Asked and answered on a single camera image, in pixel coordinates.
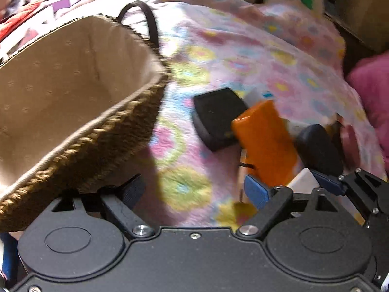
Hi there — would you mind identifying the orange translucent plastic box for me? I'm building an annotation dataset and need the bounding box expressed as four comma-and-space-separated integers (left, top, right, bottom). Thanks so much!
231, 100, 297, 187

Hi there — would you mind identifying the white small box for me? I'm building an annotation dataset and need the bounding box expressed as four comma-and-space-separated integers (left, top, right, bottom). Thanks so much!
287, 168, 320, 194

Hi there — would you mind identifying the black oval case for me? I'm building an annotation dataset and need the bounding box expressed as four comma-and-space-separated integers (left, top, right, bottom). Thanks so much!
294, 124, 344, 176

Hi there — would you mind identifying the woven basket with beige liner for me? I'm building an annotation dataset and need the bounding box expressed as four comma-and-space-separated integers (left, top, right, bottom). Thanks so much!
1, 1, 171, 232

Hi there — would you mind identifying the black square case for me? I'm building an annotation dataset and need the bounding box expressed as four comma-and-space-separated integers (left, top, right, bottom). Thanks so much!
192, 88, 247, 152

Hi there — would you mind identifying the pink fluffy pillow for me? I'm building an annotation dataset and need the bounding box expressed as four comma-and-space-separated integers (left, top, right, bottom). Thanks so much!
346, 51, 389, 167

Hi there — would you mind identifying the floral pink blanket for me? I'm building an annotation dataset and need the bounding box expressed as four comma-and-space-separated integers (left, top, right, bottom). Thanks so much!
61, 0, 386, 228

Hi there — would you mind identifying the beige cardboard panel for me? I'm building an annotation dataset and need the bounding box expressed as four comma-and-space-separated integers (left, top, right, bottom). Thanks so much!
324, 0, 388, 52

